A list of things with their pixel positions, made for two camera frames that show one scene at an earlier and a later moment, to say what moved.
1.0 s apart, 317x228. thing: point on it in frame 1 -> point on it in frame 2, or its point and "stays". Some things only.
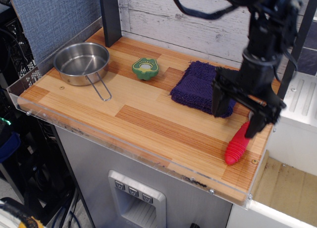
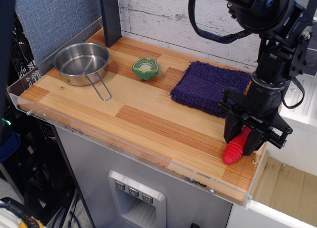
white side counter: (285, 194) stays
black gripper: (255, 79) -> (259, 108)
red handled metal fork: (237, 147) stays
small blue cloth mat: (194, 87) stays
